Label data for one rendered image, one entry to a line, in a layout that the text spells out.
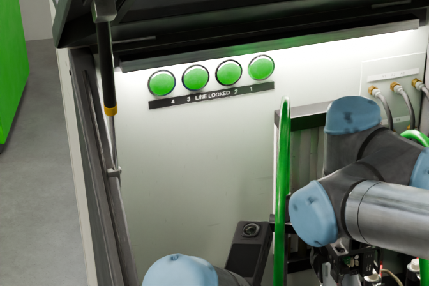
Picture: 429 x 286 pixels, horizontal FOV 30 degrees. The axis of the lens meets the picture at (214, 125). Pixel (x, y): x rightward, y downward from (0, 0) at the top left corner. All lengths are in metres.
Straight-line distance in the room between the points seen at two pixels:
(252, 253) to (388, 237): 0.20
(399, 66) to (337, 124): 0.46
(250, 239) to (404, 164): 0.22
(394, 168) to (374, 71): 0.51
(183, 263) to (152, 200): 0.66
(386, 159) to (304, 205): 0.14
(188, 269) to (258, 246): 0.22
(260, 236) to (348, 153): 0.17
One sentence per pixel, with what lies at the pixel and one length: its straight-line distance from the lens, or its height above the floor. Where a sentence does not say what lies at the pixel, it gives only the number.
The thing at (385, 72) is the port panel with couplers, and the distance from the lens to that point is 1.53.
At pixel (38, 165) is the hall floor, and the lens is 3.86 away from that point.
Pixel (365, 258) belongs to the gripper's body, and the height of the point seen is 1.23.
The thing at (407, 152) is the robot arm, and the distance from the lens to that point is 1.05.
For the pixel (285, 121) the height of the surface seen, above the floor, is 1.42.
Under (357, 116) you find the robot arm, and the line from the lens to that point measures 1.09.
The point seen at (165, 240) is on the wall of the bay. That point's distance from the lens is 1.55.
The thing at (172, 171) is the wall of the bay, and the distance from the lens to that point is 1.47.
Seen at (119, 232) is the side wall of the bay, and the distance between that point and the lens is 1.24.
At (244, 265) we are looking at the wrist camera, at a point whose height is 1.34.
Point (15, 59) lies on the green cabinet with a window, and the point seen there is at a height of 0.29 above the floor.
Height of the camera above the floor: 1.98
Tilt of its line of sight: 29 degrees down
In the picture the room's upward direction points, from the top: 2 degrees counter-clockwise
